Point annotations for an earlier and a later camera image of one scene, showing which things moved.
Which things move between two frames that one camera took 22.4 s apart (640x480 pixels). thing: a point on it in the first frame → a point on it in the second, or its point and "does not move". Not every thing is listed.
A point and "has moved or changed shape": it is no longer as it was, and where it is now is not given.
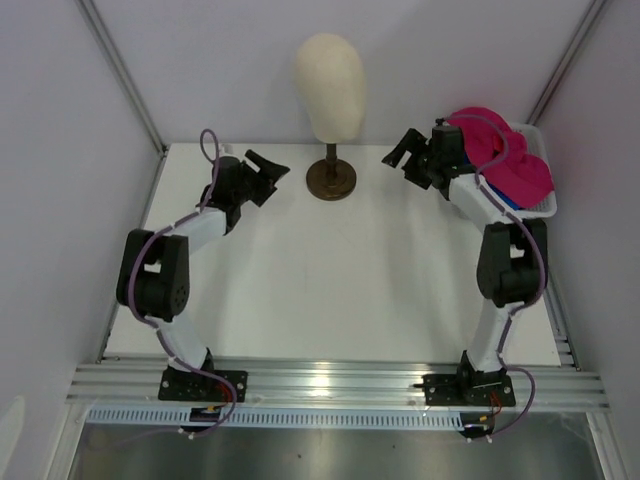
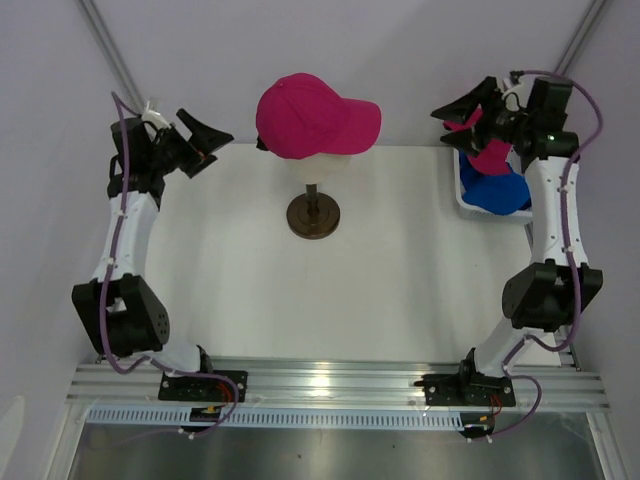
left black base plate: (186, 386) does not move
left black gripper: (266, 183) → (203, 141)
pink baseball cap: (526, 180) has moved or changed shape
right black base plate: (461, 390) does not move
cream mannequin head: (330, 72) → (319, 167)
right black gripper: (413, 141) → (487, 94)
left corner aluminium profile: (101, 34) does not move
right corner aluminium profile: (537, 113) does not move
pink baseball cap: (486, 137) has moved or changed shape
